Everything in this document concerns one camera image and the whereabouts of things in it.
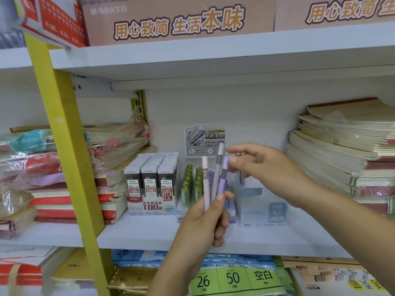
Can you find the beige notebook stack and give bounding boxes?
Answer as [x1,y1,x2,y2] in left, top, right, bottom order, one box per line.
[285,97,395,215]
[281,255,393,296]

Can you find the stack of blue paper packs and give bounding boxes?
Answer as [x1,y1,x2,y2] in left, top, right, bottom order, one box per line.
[112,249,275,270]

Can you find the red-spine notebook stack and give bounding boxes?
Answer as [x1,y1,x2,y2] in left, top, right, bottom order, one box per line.
[29,172,129,225]

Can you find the red white receipt book bundle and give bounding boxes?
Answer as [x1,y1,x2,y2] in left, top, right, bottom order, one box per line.
[0,246,74,287]

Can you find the clear box with blue label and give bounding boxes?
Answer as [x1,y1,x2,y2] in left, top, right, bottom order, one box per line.
[236,174,288,227]

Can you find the clear pen packs red label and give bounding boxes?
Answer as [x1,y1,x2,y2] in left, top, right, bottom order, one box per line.
[0,0,27,50]

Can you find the rows of lead cases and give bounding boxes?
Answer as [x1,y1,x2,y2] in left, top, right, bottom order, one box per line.
[124,152,179,196]

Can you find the stack of gold paper packs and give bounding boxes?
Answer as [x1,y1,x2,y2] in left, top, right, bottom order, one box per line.
[107,266,160,296]

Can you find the person's right forearm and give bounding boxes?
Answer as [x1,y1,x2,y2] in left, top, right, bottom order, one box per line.
[296,186,395,296]

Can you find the crumpled plastic-wrapped notebook pack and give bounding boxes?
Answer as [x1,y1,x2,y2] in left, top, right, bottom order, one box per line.
[83,115,150,170]

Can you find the beige paper strap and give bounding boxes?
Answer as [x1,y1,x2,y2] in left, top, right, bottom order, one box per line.
[7,263,22,296]

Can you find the yellow shelf post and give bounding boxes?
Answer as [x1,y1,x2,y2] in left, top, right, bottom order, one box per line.
[14,0,116,296]

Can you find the wrapped teal-band notebook pack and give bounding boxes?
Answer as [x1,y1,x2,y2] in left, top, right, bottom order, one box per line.
[0,129,56,153]

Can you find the clear display of green purple tubes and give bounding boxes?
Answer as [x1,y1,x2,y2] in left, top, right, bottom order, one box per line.
[176,125,238,224]

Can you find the rows of lead tubes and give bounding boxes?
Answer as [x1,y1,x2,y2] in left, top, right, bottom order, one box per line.
[180,164,237,210]

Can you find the person's right hand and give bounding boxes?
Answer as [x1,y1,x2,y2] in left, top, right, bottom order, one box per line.
[225,142,312,210]

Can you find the pink paper sheet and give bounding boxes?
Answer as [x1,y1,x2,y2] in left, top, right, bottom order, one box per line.
[30,172,65,188]

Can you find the person's left forearm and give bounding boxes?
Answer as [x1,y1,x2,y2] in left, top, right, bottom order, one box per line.
[146,246,210,296]

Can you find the orange pink sign board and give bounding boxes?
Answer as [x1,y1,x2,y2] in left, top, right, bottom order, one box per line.
[81,0,277,46]
[274,0,395,32]

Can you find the wrapped red-band notebook pack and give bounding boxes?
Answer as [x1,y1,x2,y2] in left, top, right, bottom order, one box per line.
[0,152,62,182]

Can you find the red white striped pack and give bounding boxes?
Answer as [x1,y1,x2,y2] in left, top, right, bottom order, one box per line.
[14,0,88,48]

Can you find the yellow notebook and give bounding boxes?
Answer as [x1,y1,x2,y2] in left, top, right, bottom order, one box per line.
[51,248,95,289]

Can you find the yellow slotted bracket rail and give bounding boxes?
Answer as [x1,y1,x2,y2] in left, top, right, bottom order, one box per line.
[130,89,150,145]

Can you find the person's left hand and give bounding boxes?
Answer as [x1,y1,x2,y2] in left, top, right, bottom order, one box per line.
[177,191,235,275]

